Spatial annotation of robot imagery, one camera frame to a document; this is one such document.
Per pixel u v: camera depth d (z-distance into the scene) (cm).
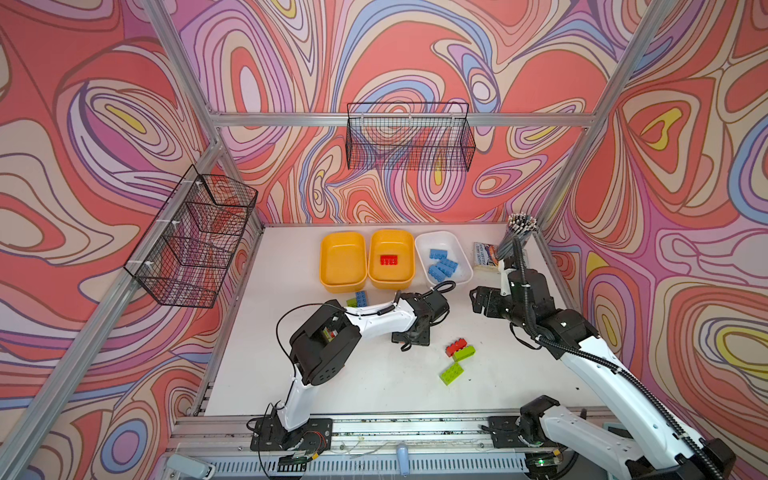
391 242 111
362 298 96
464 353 85
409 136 96
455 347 86
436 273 102
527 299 54
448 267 105
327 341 52
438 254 107
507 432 72
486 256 106
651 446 41
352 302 94
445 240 111
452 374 82
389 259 106
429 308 72
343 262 110
